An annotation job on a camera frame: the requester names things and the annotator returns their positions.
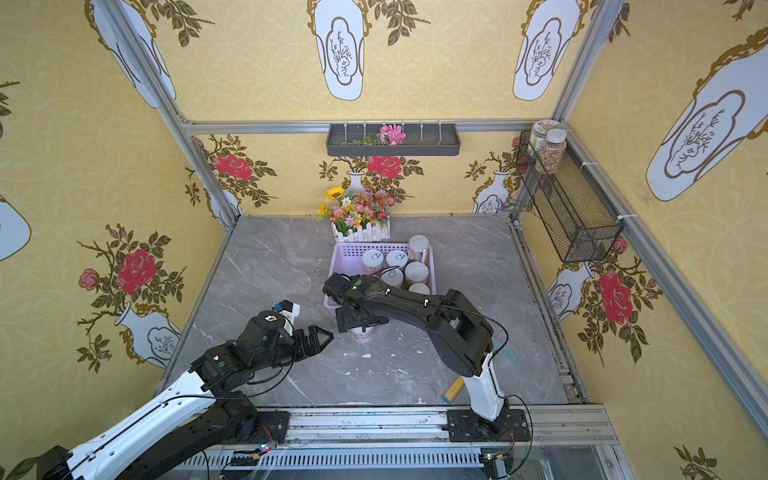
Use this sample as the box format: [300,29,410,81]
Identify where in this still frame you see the teal brush white bristles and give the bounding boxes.
[493,337,519,363]

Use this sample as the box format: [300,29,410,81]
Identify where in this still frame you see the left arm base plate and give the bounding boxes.
[229,410,290,445]

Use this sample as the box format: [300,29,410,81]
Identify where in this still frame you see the pink flower on shelf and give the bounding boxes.
[377,124,407,145]

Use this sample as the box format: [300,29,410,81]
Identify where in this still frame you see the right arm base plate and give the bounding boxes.
[446,407,532,443]

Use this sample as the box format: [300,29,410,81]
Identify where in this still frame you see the spice jar white lid rear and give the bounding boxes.
[528,119,563,155]

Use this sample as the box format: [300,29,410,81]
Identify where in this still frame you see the grey wall shelf tray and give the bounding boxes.
[326,121,462,157]

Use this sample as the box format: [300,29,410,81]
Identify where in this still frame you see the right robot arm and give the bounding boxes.
[323,273,505,422]

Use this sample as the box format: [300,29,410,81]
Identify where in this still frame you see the purple plastic basket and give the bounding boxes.
[323,242,437,314]

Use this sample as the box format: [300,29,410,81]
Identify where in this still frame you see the tall yellow can plastic lid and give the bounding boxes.
[408,234,430,264]

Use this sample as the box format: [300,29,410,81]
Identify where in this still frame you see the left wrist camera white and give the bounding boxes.
[273,300,301,331]

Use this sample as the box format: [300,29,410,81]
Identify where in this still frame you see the small yellow can plastic lid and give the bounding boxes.
[409,283,431,295]

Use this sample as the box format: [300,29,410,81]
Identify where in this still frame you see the orange can plastic lid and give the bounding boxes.
[404,261,430,284]

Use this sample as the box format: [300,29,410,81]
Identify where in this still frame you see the spice jar white lid front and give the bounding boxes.
[535,128,567,174]

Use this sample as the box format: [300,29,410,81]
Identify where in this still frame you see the flower pot white fence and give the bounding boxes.
[318,187,395,243]

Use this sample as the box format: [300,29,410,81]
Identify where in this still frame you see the spice jar white lid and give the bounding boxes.
[535,128,567,174]
[528,119,563,155]

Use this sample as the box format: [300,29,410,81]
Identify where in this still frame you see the yellow label tin can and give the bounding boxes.
[380,267,404,288]

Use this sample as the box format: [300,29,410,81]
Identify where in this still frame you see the blue garden fork yellow handle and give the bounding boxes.
[442,377,465,404]

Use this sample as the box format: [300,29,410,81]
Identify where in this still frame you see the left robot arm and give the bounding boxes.
[36,307,333,479]

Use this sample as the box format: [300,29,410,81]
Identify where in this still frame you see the black wire wall basket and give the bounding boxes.
[510,131,624,263]

